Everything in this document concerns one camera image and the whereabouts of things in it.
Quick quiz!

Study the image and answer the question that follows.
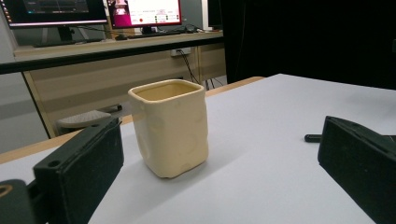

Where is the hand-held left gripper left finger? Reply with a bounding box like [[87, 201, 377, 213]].
[[33, 118, 124, 224]]

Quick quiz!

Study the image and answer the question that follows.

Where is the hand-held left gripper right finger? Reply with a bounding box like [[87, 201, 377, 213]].
[[318, 116, 396, 224]]

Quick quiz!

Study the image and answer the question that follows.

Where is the cream square ceramic cup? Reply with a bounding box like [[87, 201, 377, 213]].
[[127, 78, 209, 179]]

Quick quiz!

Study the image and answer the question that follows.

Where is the white chair base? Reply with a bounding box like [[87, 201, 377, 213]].
[[55, 105, 123, 131]]

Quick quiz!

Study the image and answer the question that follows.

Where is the light wooden desk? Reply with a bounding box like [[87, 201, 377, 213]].
[[13, 30, 227, 139]]

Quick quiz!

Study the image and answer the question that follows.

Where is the white table cover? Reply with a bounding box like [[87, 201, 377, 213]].
[[0, 73, 396, 224]]

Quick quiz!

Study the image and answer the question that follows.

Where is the black keyboard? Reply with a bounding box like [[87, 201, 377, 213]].
[[33, 38, 105, 49], [127, 29, 189, 40]]

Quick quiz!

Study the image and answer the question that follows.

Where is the black curtain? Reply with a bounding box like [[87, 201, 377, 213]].
[[219, 0, 396, 91]]

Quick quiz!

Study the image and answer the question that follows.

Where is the white power socket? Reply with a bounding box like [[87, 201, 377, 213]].
[[170, 47, 192, 58]]

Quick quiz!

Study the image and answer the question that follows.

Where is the wide dark-screen monitor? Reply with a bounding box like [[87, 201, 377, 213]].
[[0, 0, 108, 43]]

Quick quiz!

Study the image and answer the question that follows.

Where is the monitor with pink white screen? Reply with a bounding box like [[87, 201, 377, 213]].
[[106, 0, 183, 35]]

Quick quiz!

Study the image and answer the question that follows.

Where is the narrow dark monitor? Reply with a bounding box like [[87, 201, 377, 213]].
[[207, 0, 224, 31]]

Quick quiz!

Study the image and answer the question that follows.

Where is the black cable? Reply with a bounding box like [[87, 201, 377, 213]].
[[177, 49, 225, 90]]

